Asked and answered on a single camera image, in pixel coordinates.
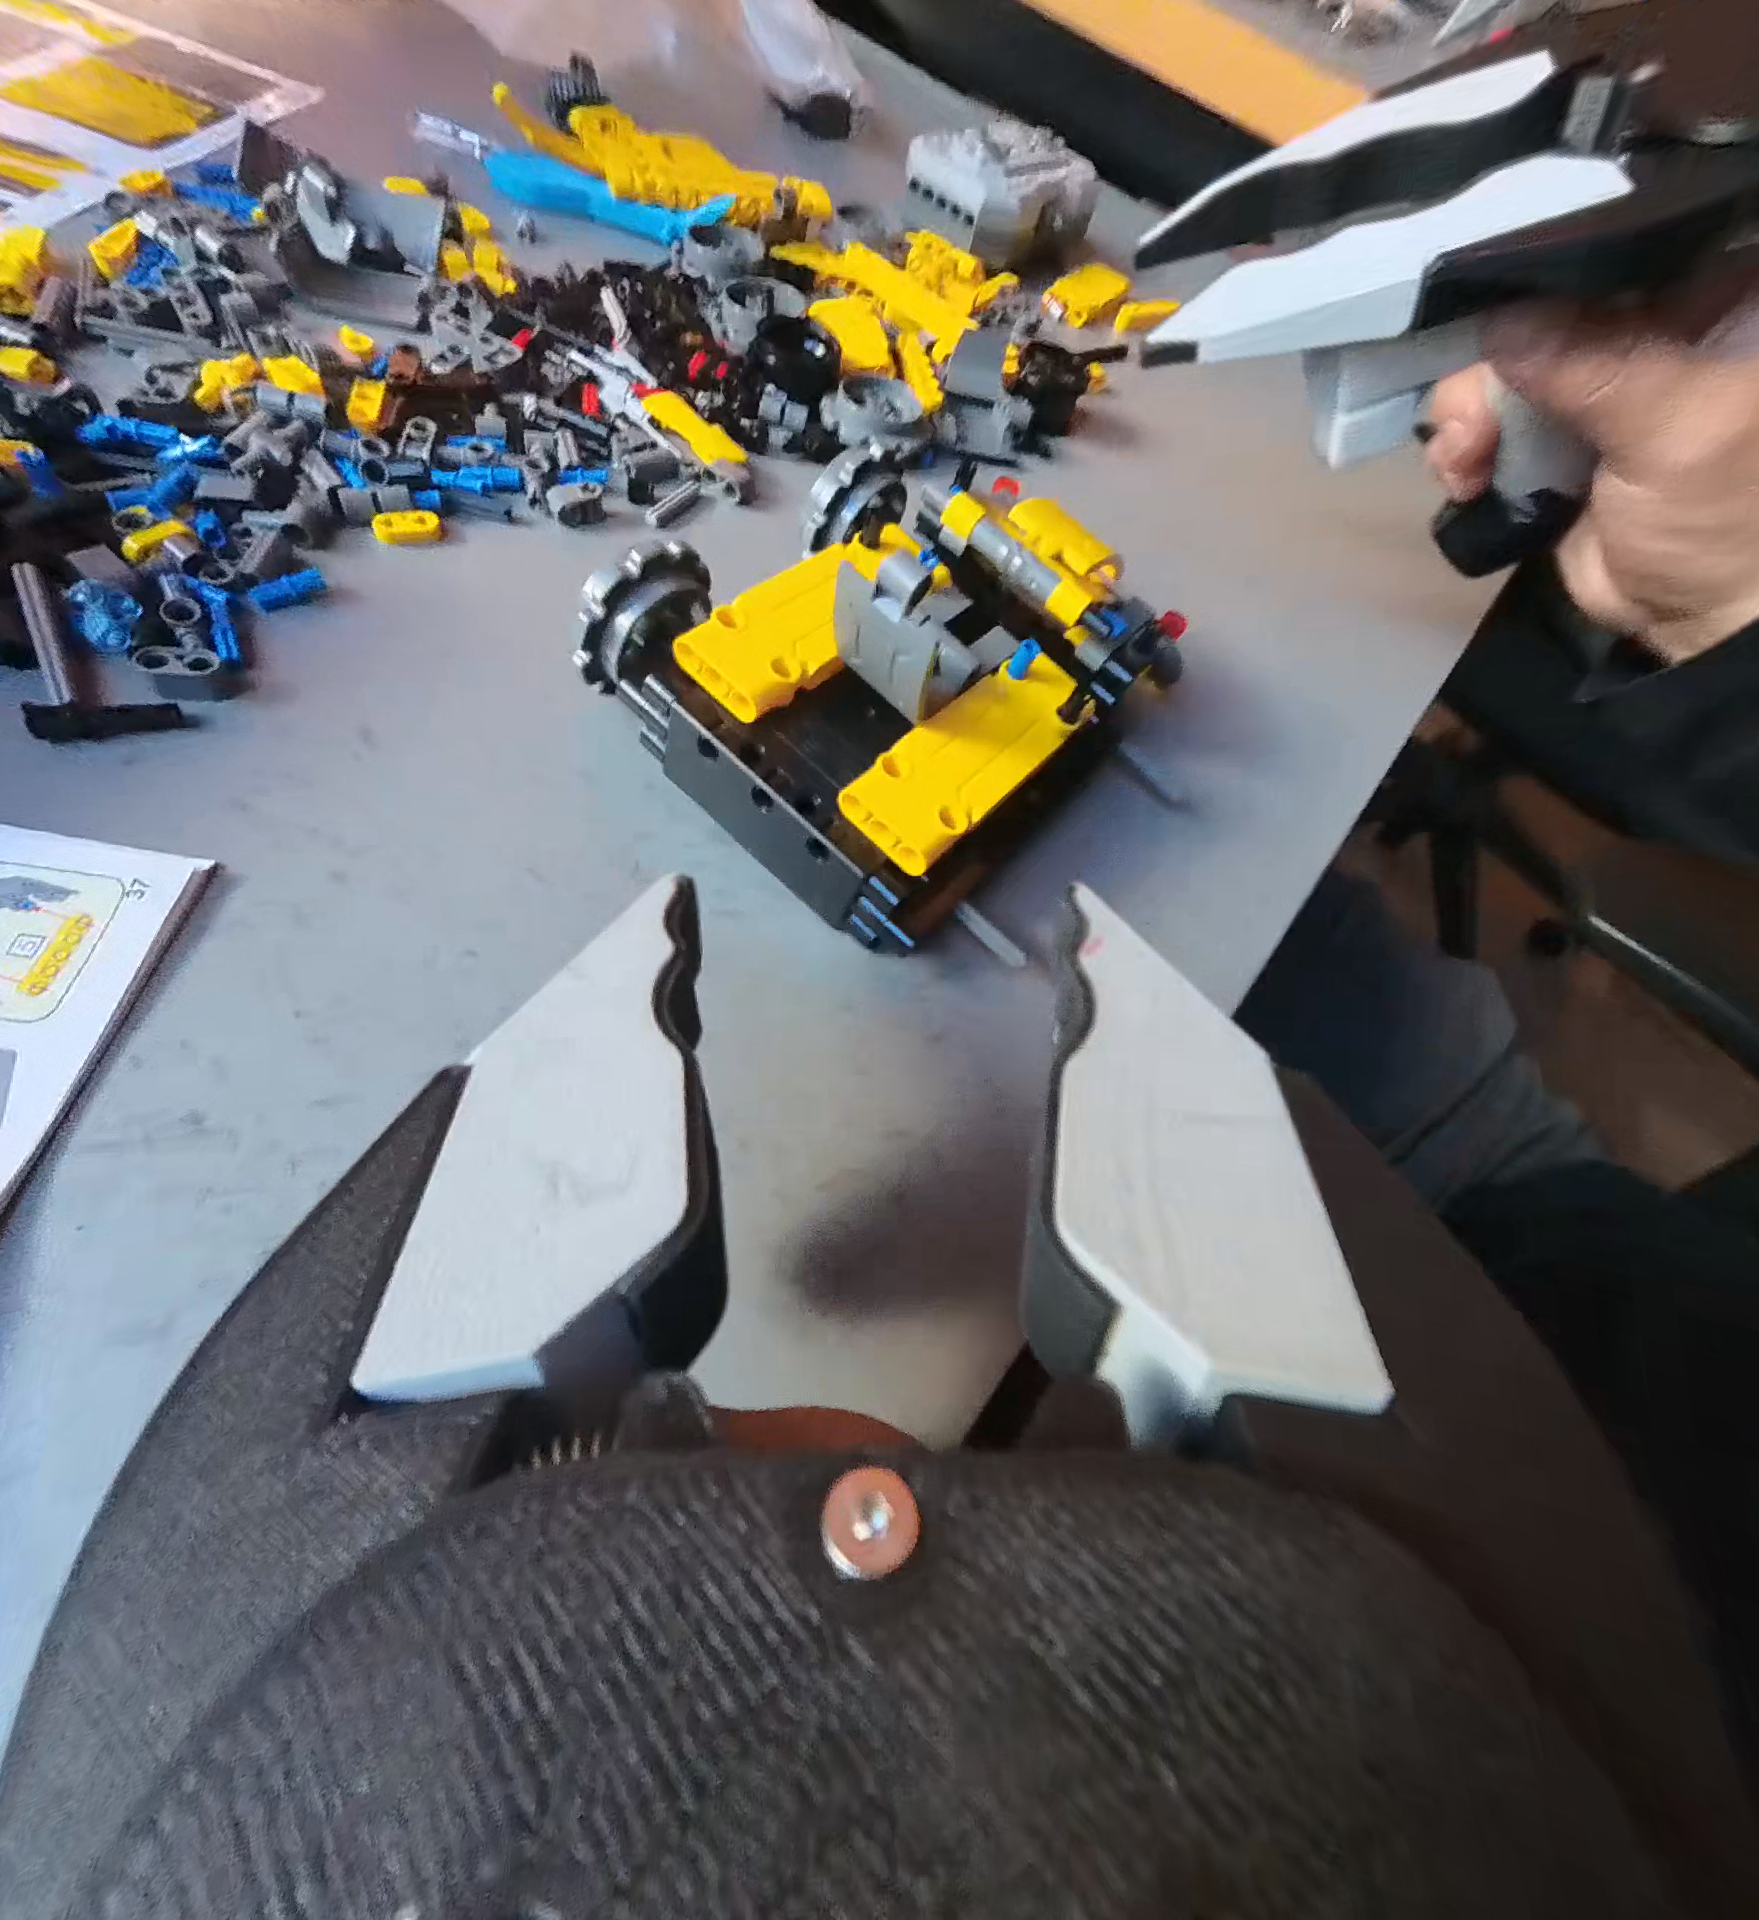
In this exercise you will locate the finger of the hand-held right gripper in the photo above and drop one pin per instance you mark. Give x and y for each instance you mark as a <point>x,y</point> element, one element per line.
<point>1361,284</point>
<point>1419,120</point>

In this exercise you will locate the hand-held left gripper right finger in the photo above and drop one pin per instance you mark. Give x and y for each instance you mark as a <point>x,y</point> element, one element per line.
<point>1195,1201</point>

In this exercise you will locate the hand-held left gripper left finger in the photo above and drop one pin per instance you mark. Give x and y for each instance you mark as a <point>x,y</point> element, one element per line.
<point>550,1201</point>

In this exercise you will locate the black yellow toy block vehicle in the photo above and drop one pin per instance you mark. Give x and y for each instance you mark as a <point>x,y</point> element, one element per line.
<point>908,751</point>

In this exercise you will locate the pile of building block parts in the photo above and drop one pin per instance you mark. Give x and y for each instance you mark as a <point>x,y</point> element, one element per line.
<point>295,450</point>

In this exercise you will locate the person's right forearm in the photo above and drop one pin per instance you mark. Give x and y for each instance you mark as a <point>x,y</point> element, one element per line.
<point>1719,734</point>

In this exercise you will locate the grey desk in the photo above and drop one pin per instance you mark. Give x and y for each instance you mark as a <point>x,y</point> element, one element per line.
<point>371,840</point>

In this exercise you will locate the person's right hand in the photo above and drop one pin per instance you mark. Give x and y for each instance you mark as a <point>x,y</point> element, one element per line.
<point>1705,450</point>

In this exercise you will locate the wooden table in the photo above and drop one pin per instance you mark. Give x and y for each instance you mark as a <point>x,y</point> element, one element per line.
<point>1195,61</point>

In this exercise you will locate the grey studded motor block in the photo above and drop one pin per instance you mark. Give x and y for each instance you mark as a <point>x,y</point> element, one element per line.
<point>1000,189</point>

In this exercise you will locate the person's legs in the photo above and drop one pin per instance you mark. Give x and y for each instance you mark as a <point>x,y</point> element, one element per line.
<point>1570,1276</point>

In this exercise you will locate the black office chair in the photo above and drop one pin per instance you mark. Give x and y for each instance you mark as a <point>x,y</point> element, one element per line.
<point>1689,961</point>

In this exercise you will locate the instruction booklet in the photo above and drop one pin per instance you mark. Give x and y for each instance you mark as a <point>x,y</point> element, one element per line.
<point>10,1050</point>

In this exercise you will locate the small black connector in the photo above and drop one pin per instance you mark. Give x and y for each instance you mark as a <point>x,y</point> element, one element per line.
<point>819,114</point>

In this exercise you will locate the loose clear plastic bag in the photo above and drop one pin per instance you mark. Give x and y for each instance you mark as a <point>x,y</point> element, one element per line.
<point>804,61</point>

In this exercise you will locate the blue plastic toy part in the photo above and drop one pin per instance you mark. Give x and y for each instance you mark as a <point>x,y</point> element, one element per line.
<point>580,189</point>

